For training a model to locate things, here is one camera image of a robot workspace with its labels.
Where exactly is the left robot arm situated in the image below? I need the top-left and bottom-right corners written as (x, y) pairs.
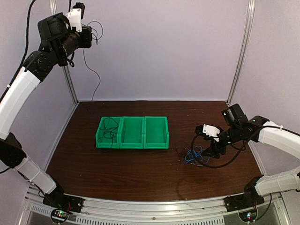
top-left (0, 8), bottom-right (92, 208)

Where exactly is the light blue cable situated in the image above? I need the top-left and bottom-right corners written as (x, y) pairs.
top-left (182, 145), bottom-right (211, 167)

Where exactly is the front aluminium rail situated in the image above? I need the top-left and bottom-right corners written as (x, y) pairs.
top-left (17, 187), bottom-right (291, 225)

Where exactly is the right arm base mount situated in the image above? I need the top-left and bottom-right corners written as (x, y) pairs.
top-left (224, 194), bottom-right (265, 224)

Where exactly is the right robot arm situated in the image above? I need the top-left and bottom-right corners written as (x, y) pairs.
top-left (195, 104), bottom-right (300, 209)

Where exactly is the left aluminium frame post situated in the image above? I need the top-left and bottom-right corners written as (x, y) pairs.
top-left (49, 0), bottom-right (78, 105)

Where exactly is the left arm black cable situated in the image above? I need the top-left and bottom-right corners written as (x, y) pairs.
top-left (9, 0), bottom-right (37, 80)

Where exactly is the right aluminium frame post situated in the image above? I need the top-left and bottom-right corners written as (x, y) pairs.
top-left (226, 0), bottom-right (255, 105)

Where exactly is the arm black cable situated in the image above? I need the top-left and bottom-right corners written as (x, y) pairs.
top-left (9, 0), bottom-right (37, 80)
top-left (190, 132), bottom-right (247, 169)

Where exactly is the brown cable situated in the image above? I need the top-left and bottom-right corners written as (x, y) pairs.
top-left (174, 140), bottom-right (188, 165)

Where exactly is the middle green bin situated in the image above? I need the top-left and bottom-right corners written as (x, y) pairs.
top-left (120, 117), bottom-right (144, 150)

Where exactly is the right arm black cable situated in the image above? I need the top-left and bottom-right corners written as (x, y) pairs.
top-left (190, 132), bottom-right (247, 169)

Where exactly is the aluminium frame post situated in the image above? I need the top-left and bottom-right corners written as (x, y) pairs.
top-left (226, 0), bottom-right (255, 105)
top-left (49, 0), bottom-right (78, 105)

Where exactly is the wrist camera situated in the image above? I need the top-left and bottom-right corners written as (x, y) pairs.
top-left (195, 124), bottom-right (220, 142)
top-left (67, 2), bottom-right (85, 33)

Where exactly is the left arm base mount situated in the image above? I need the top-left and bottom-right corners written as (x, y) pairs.
top-left (43, 194), bottom-right (83, 224)

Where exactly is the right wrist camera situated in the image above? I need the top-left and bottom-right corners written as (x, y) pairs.
top-left (195, 124), bottom-right (220, 142)

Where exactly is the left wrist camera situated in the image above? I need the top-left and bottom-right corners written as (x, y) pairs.
top-left (67, 2), bottom-right (85, 33)

